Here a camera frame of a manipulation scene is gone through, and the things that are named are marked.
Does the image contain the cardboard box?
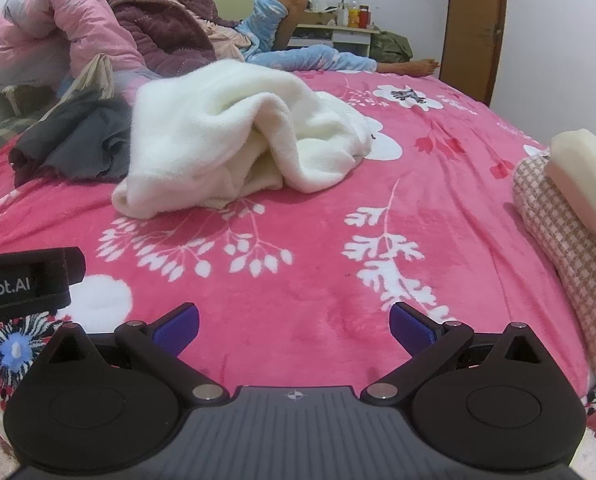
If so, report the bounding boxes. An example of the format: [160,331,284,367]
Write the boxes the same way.
[304,8,337,26]

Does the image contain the pink floral blanket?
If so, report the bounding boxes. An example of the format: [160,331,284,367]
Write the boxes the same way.
[0,67,596,431]

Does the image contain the grey brown pillow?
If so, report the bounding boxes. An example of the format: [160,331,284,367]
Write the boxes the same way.
[0,72,64,126]

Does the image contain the wooden door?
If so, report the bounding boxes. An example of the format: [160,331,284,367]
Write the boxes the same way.
[443,0,508,108]

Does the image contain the dark grey clothes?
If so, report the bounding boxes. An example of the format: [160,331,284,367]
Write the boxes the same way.
[8,95,139,186]

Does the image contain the green bag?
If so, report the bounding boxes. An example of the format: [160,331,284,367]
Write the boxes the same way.
[369,30,413,61]

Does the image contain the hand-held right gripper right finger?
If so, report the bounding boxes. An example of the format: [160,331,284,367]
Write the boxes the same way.
[360,301,551,406]

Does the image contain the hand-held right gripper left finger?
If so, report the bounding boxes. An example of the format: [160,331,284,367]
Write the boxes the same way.
[47,302,231,404]

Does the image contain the beige cloth bag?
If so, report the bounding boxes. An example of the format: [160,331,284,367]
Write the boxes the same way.
[53,52,116,111]

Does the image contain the pink checked folded cloth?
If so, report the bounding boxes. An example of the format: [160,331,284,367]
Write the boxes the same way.
[512,152,596,378]

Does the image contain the white side table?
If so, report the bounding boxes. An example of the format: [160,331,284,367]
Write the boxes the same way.
[285,10,381,58]

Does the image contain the cream foam pillow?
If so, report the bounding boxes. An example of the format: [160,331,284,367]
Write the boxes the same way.
[544,129,596,256]

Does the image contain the pink quilt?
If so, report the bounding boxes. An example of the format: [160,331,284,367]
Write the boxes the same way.
[0,0,163,96]

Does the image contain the plaid pillow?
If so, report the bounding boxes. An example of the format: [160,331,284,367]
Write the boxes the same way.
[0,115,44,161]

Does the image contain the white fluffy sweater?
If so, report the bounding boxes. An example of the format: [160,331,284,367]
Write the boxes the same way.
[112,58,379,219]

